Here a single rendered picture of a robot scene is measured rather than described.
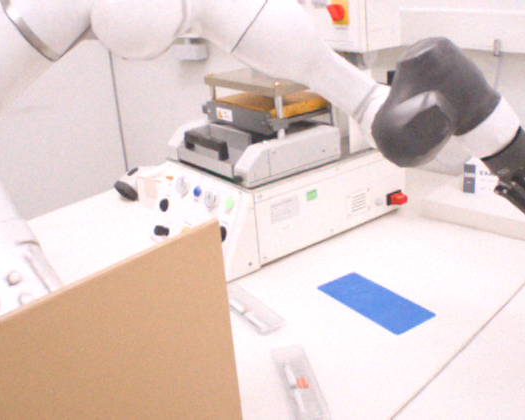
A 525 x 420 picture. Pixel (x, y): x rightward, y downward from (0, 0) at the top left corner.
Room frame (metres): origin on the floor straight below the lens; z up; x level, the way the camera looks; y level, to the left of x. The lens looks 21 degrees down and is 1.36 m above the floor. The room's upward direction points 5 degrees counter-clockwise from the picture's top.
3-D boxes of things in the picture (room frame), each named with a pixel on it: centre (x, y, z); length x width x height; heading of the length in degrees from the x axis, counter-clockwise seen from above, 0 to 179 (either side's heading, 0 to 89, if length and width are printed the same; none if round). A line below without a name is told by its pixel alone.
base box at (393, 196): (1.42, -0.05, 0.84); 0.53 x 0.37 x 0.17; 125
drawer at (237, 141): (1.42, 0.00, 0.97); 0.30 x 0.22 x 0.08; 125
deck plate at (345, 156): (1.46, -0.07, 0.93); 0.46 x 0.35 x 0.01; 125
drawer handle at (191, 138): (1.34, 0.11, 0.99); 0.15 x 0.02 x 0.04; 35
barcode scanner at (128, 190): (1.76, 0.32, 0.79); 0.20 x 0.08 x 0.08; 135
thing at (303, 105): (1.44, -0.05, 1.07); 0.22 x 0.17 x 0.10; 35
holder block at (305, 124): (1.44, -0.04, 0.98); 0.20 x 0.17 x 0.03; 35
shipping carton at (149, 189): (1.66, 0.22, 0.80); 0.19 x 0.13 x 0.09; 135
